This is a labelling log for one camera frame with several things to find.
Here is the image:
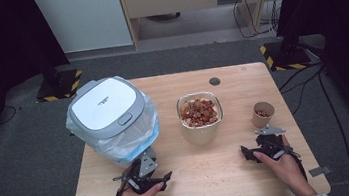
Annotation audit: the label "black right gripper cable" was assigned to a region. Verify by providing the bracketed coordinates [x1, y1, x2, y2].
[280, 141, 309, 185]

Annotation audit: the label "person's right hand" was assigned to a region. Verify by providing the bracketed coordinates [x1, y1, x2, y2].
[251, 132, 310, 196]

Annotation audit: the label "brown paper cup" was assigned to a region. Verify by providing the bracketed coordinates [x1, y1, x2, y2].
[249, 99, 278, 130]

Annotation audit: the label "white grey lidded trash bin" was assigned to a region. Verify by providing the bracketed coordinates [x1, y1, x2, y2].
[64, 72, 151, 145]

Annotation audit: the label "white cabinet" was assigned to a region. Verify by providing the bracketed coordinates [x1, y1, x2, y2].
[32, 0, 135, 58]

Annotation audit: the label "few snacks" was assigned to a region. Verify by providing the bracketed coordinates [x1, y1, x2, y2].
[255, 109, 270, 119]

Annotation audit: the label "black hanging cables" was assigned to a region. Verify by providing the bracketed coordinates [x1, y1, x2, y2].
[231, 0, 279, 41]

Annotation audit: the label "pile of brown round snacks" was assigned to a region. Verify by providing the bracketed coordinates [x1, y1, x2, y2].
[178, 96, 221, 129]

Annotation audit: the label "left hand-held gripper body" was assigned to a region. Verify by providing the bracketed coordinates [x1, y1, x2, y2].
[109, 145, 167, 196]

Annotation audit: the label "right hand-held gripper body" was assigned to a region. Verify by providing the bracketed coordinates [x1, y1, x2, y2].
[254, 121, 302, 164]

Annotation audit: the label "thin black floor cable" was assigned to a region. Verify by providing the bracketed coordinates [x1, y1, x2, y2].
[0, 103, 19, 125]

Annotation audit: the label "dark round table grommet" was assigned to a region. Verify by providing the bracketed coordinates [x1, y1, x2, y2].
[208, 76, 222, 88]

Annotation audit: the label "white bin with plastic liner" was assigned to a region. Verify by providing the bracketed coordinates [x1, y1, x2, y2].
[63, 93, 165, 175]

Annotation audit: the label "clear glass container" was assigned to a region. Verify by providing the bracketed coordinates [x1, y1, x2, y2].
[174, 88, 228, 150]

